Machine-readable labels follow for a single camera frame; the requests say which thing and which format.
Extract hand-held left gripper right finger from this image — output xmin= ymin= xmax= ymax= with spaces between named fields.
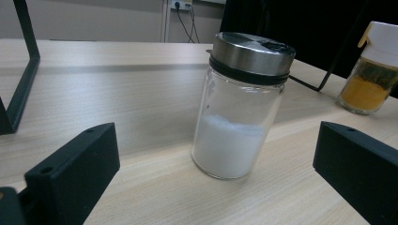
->
xmin=313 ymin=121 xmax=398 ymax=225

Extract black cables at wall socket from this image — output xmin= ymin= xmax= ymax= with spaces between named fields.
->
xmin=176 ymin=3 xmax=201 ymax=44

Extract white wall socket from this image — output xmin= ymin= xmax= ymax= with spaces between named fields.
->
xmin=170 ymin=0 xmax=192 ymax=11

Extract glass jar with metal lid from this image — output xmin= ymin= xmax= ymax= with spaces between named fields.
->
xmin=191 ymin=31 xmax=297 ymax=181

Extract black raised shelf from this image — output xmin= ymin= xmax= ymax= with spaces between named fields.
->
xmin=0 ymin=0 xmax=368 ymax=136

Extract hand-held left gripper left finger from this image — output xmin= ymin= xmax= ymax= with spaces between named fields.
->
xmin=23 ymin=122 xmax=121 ymax=225

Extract black curtain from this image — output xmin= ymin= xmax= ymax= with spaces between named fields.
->
xmin=220 ymin=0 xmax=398 ymax=98

